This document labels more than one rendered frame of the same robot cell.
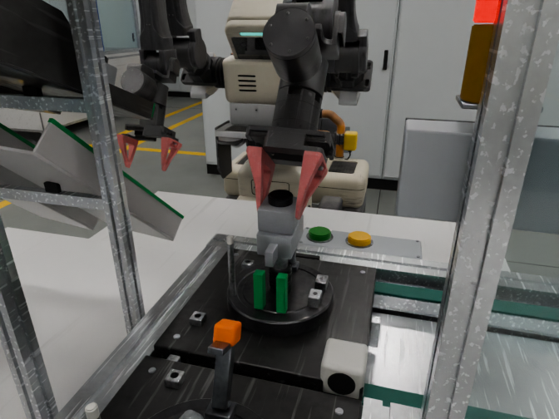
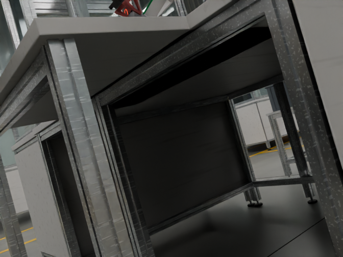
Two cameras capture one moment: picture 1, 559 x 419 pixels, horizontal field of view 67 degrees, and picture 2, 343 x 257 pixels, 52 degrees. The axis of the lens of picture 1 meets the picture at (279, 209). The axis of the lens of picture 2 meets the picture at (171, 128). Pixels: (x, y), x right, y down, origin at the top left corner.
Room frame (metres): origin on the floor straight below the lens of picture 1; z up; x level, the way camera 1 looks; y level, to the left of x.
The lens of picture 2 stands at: (1.47, 0.80, 0.62)
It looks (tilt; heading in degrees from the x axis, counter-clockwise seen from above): 2 degrees up; 218
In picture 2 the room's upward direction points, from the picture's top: 16 degrees counter-clockwise
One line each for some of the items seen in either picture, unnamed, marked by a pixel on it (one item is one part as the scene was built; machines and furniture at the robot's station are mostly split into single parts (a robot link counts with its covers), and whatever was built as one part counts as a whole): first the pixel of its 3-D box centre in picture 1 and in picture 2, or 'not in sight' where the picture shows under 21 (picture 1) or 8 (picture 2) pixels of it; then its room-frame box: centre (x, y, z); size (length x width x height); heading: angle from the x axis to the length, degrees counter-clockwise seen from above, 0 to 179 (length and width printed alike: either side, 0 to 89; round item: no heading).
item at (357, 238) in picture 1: (358, 240); not in sight; (0.65, -0.14, 0.96); 0.04 x 0.04 x 0.02
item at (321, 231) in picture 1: (319, 235); not in sight; (0.67, -0.07, 0.96); 0.04 x 0.04 x 0.02
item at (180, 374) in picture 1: (175, 378); not in sight; (0.33, 0.11, 0.98); 0.02 x 0.02 x 0.01; 75
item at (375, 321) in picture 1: (374, 332); not in sight; (0.43, -0.12, 0.95); 0.01 x 0.01 x 0.04; 75
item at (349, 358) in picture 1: (343, 368); not in sight; (0.35, -0.07, 0.97); 0.05 x 0.05 x 0.04; 75
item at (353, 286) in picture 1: (279, 306); not in sight; (0.47, 0.00, 0.96); 0.24 x 0.24 x 0.02; 75
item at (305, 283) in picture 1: (279, 294); not in sight; (0.47, 0.00, 0.98); 0.14 x 0.14 x 0.02
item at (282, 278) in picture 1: (282, 293); not in sight; (0.42, 0.00, 1.01); 0.01 x 0.01 x 0.05; 75
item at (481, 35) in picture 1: (505, 63); not in sight; (0.30, -0.15, 1.28); 0.05 x 0.05 x 0.05
